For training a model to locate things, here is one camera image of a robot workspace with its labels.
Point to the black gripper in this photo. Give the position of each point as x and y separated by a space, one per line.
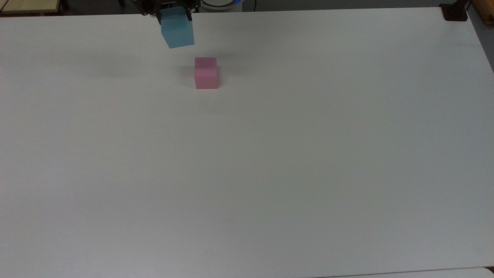
150 4

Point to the blue cube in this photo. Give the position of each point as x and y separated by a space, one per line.
177 31

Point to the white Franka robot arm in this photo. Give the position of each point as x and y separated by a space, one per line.
220 4

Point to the pink cube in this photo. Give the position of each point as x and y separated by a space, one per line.
206 75

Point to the wooden table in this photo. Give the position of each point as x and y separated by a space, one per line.
27 5

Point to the wooden board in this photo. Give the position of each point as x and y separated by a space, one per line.
484 9

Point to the black camera stand clamp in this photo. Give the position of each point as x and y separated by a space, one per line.
454 11

